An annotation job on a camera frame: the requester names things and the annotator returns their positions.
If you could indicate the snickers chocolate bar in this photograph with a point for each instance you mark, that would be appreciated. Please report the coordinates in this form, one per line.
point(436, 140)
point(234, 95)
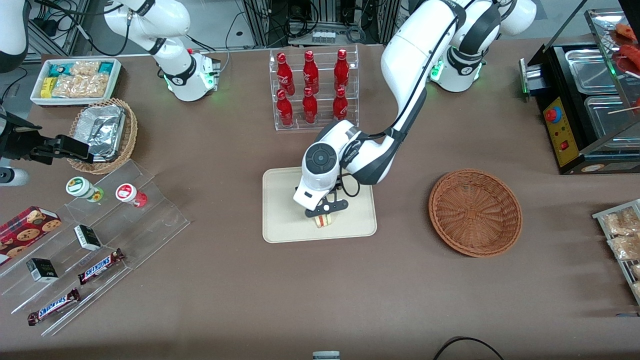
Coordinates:
point(54, 306)
point(100, 266)

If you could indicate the clear acrylic bottle rack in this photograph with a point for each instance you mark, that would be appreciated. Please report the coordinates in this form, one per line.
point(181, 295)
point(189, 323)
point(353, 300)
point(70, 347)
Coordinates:
point(300, 128)

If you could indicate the round brown wicker basket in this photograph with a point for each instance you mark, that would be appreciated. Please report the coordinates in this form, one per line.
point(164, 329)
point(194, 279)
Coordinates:
point(475, 212)

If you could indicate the beige plastic tray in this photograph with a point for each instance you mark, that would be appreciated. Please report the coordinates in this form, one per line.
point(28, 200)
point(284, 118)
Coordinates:
point(285, 210)

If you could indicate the clear acrylic stepped display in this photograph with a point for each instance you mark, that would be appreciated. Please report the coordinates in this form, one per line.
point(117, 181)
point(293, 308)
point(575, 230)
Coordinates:
point(160, 225)

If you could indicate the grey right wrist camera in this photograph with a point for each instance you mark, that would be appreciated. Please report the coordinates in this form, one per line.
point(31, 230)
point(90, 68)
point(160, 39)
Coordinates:
point(12, 177)

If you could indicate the small black box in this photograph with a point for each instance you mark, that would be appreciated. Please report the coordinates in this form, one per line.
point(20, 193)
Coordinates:
point(42, 270)
point(88, 237)

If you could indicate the red cola bottle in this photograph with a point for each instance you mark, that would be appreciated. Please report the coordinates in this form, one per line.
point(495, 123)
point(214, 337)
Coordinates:
point(284, 109)
point(310, 71)
point(310, 106)
point(341, 69)
point(340, 105)
point(284, 72)

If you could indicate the wooden skewer stick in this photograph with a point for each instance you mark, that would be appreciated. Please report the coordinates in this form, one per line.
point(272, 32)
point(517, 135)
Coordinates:
point(625, 109)

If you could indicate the red sausage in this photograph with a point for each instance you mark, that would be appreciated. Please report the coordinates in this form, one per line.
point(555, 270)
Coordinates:
point(631, 59)
point(627, 32)

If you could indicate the light tan wicker basket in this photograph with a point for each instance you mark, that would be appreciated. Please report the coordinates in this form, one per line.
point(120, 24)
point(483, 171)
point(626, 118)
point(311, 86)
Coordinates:
point(131, 130)

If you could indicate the silver foil container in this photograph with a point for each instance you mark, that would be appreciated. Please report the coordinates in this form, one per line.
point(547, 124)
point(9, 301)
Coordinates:
point(102, 127)

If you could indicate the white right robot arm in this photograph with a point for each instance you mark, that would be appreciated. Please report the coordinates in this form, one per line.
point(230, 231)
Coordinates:
point(175, 20)

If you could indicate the large clear snack bag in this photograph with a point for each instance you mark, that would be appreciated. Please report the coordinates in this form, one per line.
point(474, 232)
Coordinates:
point(82, 86)

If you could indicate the red knob on warmer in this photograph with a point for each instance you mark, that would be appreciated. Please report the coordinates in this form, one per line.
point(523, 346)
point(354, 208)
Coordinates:
point(552, 115)

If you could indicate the black food warmer cabinet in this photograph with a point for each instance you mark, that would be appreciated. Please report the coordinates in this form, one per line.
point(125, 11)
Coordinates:
point(552, 75)

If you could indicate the clear bag of pastry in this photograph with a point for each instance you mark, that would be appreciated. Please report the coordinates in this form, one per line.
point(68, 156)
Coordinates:
point(622, 222)
point(636, 271)
point(627, 247)
point(637, 290)

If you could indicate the red lidded white cup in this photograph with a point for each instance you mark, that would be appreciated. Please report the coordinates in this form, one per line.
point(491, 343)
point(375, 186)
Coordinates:
point(127, 192)

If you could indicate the yellow snack packet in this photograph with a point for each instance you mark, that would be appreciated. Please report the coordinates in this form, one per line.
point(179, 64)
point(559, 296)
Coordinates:
point(47, 87)

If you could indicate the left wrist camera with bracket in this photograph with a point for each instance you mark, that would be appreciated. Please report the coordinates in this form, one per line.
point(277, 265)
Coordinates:
point(320, 210)

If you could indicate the small clear snack bag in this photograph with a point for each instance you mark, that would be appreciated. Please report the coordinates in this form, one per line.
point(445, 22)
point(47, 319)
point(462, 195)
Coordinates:
point(86, 67)

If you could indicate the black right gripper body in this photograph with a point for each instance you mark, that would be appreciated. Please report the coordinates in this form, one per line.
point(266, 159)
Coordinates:
point(21, 143)

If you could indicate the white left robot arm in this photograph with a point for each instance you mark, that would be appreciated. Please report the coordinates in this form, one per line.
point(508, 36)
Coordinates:
point(405, 55)

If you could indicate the red tartan cookie box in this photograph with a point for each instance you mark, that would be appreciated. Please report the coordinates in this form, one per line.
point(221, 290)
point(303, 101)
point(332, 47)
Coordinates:
point(25, 231)

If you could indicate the small grey device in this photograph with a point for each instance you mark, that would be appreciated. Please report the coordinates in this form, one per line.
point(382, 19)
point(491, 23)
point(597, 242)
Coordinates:
point(326, 355)

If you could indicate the triangular sandwich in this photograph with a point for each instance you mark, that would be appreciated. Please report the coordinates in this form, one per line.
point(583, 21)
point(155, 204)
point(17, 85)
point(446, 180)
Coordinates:
point(323, 223)

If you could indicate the white power strip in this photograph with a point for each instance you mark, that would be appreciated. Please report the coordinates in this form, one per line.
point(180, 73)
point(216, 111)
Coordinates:
point(324, 37)

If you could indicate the aluminium frame rack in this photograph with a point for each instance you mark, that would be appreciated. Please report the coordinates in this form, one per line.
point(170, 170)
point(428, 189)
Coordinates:
point(260, 22)

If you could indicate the green lidded white cup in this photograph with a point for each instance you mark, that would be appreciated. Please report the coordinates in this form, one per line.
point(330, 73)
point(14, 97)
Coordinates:
point(79, 186)

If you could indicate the white rectangular snack bin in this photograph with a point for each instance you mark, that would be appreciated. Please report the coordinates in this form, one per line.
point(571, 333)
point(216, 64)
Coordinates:
point(116, 80)

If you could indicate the teal snack packet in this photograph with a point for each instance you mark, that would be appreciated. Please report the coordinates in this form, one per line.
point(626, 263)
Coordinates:
point(59, 69)
point(106, 67)

